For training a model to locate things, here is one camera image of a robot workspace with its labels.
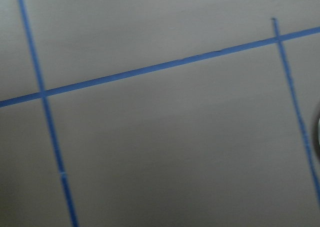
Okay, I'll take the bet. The glass pot lid blue knob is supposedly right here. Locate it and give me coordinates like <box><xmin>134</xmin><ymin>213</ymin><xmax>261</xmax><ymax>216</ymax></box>
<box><xmin>311</xmin><ymin>109</ymin><xmax>320</xmax><ymax>161</ymax></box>

